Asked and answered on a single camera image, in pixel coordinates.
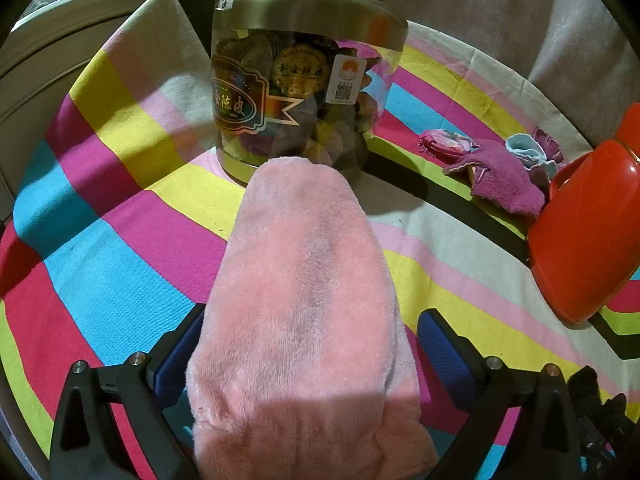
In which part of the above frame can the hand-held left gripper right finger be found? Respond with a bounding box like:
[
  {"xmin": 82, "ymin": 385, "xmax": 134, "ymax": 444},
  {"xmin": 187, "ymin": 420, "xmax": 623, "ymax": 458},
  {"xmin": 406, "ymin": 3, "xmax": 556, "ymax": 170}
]
[{"xmin": 417, "ymin": 308, "xmax": 598, "ymax": 480}]

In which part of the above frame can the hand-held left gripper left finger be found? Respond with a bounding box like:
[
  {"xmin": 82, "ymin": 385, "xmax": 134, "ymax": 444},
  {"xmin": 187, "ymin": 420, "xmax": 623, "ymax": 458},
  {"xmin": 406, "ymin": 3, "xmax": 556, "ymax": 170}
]
[{"xmin": 49, "ymin": 302, "xmax": 206, "ymax": 480}]

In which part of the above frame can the pink fluffy cloth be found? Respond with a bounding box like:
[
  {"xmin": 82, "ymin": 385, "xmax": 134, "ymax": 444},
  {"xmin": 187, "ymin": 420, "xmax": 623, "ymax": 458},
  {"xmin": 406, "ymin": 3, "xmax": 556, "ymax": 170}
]
[{"xmin": 185, "ymin": 156, "xmax": 440, "ymax": 480}]

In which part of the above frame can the colourful striped tablecloth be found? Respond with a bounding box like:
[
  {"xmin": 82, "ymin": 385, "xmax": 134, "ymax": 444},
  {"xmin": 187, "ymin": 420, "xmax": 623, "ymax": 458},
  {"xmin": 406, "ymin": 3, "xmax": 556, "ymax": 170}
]
[{"xmin": 0, "ymin": 0, "xmax": 640, "ymax": 480}]

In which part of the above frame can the purple knit glove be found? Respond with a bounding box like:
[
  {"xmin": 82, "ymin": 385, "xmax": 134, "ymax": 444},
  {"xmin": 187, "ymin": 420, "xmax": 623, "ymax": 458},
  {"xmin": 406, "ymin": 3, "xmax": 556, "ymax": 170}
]
[{"xmin": 442, "ymin": 138, "xmax": 548, "ymax": 219}]

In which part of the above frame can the red plastic container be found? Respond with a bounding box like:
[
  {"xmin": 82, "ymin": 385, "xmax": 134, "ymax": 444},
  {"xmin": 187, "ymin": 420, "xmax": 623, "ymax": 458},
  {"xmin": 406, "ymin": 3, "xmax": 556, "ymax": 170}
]
[{"xmin": 527, "ymin": 102, "xmax": 640, "ymax": 324}]

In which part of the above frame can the light blue sock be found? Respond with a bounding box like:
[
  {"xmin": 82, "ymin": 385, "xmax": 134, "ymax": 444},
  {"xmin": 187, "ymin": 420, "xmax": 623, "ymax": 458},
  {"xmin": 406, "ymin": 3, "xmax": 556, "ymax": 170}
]
[{"xmin": 504, "ymin": 132, "xmax": 556, "ymax": 176}]

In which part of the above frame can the mauve cloth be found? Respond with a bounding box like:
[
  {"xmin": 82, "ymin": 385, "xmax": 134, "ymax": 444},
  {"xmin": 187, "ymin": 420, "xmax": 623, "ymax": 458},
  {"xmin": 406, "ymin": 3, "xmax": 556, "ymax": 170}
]
[{"xmin": 531, "ymin": 126, "xmax": 568, "ymax": 166}]

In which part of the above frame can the clear jar with metal lid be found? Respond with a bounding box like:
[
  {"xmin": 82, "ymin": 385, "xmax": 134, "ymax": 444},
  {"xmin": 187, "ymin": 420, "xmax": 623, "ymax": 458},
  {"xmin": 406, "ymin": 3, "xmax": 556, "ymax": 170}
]
[{"xmin": 210, "ymin": 0, "xmax": 408, "ymax": 188}]

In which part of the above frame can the white curtain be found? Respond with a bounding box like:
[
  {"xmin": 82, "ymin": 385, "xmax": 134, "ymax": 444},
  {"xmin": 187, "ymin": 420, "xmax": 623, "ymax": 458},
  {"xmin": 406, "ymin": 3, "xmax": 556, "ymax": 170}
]
[{"xmin": 380, "ymin": 0, "xmax": 601, "ymax": 91}]

